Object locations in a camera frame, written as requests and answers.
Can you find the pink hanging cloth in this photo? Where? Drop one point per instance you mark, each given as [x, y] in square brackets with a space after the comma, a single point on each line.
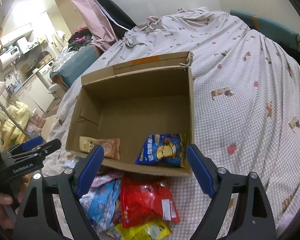
[97, 23]

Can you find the brown cardboard box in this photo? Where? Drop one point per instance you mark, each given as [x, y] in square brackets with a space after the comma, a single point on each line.
[132, 100]

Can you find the pink flat snack packet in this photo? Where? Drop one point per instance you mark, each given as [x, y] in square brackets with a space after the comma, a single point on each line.
[102, 179]

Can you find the tan brown snack packet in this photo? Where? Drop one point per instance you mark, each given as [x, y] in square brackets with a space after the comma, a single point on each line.
[111, 147]

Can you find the white water heater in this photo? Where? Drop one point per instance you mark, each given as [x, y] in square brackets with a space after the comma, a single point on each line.
[9, 56]

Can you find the teal mattress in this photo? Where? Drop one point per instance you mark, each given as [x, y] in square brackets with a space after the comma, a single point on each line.
[69, 65]

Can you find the light blue white snack bag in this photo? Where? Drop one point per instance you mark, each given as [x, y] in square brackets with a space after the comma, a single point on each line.
[99, 204]

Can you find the white washing machine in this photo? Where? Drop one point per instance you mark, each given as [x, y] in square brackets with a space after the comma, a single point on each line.
[44, 74]

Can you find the yellow snack bag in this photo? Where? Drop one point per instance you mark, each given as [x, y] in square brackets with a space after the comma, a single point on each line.
[153, 230]

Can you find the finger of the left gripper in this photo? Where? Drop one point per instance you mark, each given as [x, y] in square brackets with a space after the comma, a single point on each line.
[26, 146]
[45, 149]

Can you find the yellow blanket pile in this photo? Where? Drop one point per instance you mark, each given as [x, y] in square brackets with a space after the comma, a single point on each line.
[21, 114]

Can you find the blue cartoon snack bag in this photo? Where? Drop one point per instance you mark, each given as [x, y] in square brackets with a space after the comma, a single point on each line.
[164, 148]

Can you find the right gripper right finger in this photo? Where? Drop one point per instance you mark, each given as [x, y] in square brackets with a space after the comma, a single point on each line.
[252, 219]

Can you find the pile of dark clothes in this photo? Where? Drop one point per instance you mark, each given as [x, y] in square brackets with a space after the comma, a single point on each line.
[80, 38]

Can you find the person's left hand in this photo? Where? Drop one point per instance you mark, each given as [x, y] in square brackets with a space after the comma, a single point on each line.
[6, 200]

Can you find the dotted patterned bed sheet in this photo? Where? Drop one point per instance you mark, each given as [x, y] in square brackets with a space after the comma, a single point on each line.
[246, 96]

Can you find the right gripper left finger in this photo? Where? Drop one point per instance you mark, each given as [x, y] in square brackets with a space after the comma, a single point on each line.
[37, 217]

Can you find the red snack bag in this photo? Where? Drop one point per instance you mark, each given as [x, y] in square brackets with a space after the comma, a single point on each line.
[146, 198]

